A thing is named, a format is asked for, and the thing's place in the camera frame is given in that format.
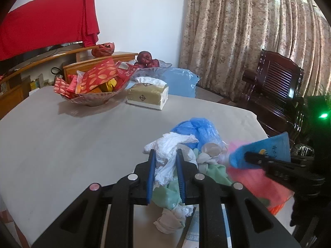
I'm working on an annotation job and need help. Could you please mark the tissue box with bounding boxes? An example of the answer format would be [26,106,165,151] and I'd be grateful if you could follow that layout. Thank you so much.
[127,77,169,110]

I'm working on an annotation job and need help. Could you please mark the orange foam net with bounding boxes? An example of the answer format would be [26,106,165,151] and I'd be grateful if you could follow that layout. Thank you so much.
[227,167,294,215]

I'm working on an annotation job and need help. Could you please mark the red cloth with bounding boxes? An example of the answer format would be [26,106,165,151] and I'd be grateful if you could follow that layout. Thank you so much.
[1,0,99,61]

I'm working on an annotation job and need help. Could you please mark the green potted plant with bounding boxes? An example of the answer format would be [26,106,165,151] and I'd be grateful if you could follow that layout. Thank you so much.
[319,85,331,107]

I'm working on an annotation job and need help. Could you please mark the blue crumpled plastic cover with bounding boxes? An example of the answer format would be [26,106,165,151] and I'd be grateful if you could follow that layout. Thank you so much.
[171,118,225,151]

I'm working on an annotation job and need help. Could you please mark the grey tablecloth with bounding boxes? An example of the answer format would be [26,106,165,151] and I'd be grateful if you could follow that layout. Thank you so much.
[1,87,266,243]

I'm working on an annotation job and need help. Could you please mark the red orange snack packet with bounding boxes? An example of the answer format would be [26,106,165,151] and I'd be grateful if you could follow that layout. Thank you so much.
[76,58,118,95]

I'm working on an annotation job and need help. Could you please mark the glass snack bowl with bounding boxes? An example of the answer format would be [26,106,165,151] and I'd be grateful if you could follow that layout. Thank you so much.
[61,82,129,107]

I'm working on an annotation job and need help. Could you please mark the dark wooden armchair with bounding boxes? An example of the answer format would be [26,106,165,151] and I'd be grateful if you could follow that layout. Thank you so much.
[237,49,304,142]

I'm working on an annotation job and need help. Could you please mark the white tissue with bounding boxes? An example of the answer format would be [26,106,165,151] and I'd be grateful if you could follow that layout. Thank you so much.
[144,132,199,189]

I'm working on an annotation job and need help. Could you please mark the wooden tv cabinet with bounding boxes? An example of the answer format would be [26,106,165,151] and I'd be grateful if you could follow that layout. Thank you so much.
[0,45,138,119]

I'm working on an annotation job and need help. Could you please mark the green rubber glove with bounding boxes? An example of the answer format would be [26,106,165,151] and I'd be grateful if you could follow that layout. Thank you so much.
[151,163,234,211]

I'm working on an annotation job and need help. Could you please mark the red apples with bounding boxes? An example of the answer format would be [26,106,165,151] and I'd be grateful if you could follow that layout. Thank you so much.
[134,51,160,68]

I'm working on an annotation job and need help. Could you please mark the red ornament on cabinet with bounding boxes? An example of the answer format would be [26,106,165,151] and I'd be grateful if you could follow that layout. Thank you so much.
[91,43,115,58]

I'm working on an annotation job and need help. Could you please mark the blue plastic covered stool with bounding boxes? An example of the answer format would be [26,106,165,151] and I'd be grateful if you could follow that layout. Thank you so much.
[160,68,200,98]

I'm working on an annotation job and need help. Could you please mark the floral beige curtain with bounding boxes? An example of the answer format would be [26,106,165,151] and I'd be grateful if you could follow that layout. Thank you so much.
[179,0,330,100]

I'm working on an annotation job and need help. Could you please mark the glass fruit bowl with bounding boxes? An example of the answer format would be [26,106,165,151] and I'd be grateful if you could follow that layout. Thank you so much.
[130,60,172,80]

